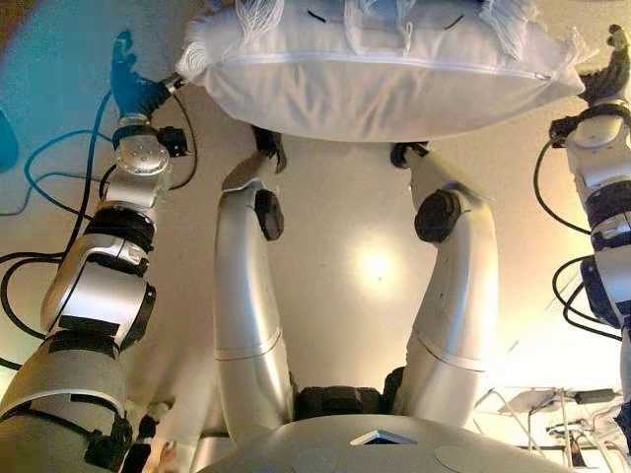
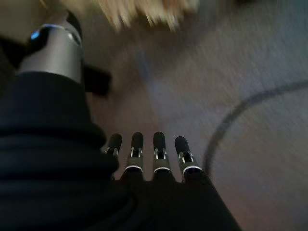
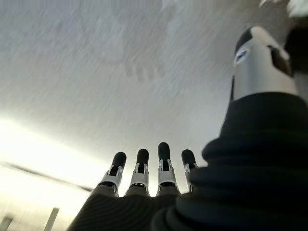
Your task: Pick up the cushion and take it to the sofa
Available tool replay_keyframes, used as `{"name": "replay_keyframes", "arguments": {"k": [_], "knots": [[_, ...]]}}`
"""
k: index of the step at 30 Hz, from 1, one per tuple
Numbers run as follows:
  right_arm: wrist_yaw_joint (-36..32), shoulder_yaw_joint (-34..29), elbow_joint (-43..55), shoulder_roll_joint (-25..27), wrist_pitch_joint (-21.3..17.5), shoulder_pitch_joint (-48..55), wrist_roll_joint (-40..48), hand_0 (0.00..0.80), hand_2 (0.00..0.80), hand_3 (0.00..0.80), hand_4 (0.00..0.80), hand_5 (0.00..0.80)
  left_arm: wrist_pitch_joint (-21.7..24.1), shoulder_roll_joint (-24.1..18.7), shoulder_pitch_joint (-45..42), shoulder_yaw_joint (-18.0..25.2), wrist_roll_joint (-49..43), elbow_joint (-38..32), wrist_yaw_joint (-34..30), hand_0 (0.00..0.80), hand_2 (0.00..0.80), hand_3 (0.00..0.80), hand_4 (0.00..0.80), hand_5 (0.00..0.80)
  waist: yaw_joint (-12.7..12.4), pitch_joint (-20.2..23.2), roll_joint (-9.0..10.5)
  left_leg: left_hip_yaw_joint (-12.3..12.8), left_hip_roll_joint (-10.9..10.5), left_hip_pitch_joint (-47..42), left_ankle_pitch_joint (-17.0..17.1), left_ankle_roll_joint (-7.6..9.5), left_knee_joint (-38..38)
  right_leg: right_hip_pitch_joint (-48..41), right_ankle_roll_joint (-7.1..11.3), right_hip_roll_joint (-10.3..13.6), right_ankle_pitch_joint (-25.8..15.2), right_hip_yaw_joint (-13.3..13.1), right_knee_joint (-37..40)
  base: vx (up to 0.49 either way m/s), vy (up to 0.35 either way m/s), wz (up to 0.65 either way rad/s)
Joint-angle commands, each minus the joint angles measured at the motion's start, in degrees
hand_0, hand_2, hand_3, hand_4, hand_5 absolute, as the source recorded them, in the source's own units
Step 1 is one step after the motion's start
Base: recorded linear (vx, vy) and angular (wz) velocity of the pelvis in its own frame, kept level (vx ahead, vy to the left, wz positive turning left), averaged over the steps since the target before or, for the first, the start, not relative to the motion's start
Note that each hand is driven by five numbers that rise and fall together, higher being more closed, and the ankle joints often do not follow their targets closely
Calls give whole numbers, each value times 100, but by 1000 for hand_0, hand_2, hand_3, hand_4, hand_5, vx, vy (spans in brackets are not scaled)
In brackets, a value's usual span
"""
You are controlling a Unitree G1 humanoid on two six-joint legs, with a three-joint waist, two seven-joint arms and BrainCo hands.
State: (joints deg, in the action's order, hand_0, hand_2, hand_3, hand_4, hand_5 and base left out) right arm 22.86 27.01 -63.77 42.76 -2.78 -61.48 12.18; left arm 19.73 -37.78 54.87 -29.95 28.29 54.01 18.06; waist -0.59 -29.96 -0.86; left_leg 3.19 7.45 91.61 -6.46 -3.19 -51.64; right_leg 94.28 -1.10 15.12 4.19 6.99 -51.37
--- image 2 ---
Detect white tasselled cushion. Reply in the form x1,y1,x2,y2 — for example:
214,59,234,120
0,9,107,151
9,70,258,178
95,0,202,33

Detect black floor cable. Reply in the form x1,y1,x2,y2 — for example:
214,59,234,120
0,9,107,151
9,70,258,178
203,80,308,175

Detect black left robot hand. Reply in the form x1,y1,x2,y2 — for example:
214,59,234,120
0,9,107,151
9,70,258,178
0,11,243,231

